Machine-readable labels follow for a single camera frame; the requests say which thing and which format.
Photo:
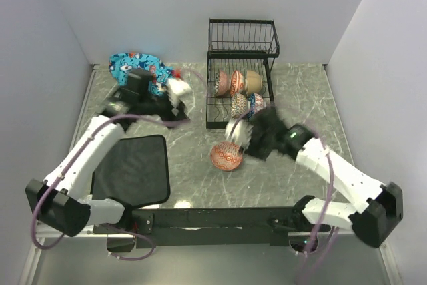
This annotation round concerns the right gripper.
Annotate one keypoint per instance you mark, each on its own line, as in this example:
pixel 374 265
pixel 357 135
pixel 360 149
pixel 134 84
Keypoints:
pixel 252 150

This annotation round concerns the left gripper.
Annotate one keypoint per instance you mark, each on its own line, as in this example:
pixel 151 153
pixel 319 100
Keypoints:
pixel 181 115

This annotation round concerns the blue triangle pattern bowl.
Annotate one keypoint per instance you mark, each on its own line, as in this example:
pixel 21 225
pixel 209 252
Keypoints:
pixel 257 103

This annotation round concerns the brown mosaic pattern bowl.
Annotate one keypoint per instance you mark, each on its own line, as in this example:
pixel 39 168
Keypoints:
pixel 239 105

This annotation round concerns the red geometric pattern bowl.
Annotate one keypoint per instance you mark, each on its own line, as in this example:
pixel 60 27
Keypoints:
pixel 226 156

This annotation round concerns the black leaf pattern bowl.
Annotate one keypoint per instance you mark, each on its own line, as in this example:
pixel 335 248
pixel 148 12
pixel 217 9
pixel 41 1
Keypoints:
pixel 222 84

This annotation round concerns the white beige bowl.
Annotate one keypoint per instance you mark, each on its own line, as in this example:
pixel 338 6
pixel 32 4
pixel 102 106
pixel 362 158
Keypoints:
pixel 253 82

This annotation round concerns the orange floral bowl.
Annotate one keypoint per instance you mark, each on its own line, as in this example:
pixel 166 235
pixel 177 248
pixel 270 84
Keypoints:
pixel 237 83

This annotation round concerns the black wire dish rack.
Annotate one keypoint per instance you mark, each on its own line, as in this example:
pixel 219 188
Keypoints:
pixel 240 57

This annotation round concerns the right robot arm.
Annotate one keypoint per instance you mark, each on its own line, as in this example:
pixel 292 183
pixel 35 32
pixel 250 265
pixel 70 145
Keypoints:
pixel 372 210

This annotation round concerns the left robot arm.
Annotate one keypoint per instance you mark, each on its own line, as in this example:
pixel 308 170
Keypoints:
pixel 59 200

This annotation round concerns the black drying mat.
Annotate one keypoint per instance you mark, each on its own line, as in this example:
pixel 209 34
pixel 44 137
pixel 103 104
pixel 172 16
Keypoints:
pixel 135 171

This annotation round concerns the blue shark print cloth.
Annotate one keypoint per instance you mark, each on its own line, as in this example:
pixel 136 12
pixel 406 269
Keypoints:
pixel 121 64

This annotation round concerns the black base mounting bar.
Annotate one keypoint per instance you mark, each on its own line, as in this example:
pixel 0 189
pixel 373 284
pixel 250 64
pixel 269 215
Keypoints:
pixel 219 226

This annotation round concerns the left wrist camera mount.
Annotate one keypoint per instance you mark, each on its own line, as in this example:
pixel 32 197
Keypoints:
pixel 177 87

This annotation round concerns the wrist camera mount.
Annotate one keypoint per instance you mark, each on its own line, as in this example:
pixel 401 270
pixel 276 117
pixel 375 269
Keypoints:
pixel 177 87
pixel 239 132

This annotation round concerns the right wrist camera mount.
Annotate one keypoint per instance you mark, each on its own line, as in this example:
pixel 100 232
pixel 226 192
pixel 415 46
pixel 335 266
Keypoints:
pixel 239 132

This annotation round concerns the aluminium frame rail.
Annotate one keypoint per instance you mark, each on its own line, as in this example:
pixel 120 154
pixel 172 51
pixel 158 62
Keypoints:
pixel 33 248

